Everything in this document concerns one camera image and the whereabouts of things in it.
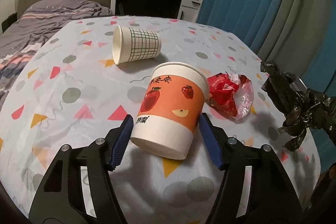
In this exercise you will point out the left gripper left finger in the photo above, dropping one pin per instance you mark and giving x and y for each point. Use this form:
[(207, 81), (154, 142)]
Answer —
[(76, 188)]

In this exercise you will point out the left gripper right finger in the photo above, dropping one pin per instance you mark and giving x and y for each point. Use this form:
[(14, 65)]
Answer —
[(272, 197)]

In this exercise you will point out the black plastic bag front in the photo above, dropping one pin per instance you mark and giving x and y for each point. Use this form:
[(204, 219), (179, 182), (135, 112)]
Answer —
[(301, 109)]

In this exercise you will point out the red white plastic bag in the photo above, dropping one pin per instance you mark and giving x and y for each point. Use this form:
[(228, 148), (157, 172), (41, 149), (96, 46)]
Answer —
[(231, 94)]

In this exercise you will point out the orange apple paper cup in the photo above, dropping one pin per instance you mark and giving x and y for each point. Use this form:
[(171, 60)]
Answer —
[(170, 110)]

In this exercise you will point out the grid paper cup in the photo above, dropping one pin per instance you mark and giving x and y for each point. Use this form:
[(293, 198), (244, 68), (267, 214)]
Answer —
[(133, 44)]

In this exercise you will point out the patterned white tablecloth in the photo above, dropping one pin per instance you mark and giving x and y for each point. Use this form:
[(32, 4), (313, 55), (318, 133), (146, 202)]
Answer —
[(72, 92)]

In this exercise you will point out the bed with grey bedding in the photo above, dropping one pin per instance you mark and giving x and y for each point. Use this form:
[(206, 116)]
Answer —
[(21, 41)]

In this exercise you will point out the blue grey curtain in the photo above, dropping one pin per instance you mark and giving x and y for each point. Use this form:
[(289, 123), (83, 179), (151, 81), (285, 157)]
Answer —
[(298, 35)]

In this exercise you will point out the white drawer cabinet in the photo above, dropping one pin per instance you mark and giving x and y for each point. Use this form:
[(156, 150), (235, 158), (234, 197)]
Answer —
[(189, 10)]

